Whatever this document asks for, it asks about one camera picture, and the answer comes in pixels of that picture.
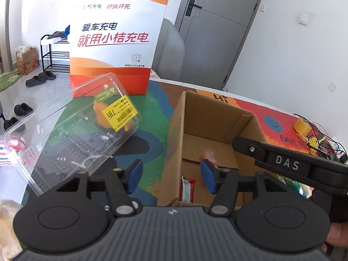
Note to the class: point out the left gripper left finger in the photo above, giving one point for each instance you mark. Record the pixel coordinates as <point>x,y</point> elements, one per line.
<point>78,211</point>

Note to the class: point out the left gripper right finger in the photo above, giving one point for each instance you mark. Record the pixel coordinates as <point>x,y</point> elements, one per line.
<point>266,212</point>

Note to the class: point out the red striped snack packet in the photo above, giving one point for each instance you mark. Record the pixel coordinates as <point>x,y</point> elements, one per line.
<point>187,190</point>

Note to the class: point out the right hand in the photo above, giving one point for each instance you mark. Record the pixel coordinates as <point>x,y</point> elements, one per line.
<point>338,236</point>

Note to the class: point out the yellow plastic toy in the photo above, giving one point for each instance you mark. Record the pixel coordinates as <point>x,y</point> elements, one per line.
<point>314,143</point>

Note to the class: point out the yellow tape roll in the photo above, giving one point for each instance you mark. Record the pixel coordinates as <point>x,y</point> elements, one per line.
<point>302,127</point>

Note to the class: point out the clear plastic clamshell container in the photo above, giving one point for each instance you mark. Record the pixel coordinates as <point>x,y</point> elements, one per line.
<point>78,131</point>

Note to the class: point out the brown cardboard box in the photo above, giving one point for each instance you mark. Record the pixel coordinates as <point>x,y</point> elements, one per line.
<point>200,124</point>

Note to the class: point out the colourful cartoon table mat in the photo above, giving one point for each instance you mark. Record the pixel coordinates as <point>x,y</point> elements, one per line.
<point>157,106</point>

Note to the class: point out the dark slippers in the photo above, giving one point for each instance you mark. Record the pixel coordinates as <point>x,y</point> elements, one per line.
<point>41,78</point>

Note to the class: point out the black shoe rack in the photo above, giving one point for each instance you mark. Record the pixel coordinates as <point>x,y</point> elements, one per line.
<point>55,53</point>

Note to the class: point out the small cardboard box on floor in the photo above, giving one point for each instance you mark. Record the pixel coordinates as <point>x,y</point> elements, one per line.
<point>26,59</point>

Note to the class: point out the grey chair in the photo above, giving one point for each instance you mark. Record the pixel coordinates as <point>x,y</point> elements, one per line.
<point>169,53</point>

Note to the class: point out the white orange paper bag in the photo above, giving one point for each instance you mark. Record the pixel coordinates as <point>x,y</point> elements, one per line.
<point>117,36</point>

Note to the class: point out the grey door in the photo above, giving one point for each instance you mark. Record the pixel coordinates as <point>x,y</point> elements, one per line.
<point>213,38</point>

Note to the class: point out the white light switch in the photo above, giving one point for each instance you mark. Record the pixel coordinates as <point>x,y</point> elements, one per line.
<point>303,19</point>

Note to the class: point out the black door handle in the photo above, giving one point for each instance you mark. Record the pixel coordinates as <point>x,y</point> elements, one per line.
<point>190,7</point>

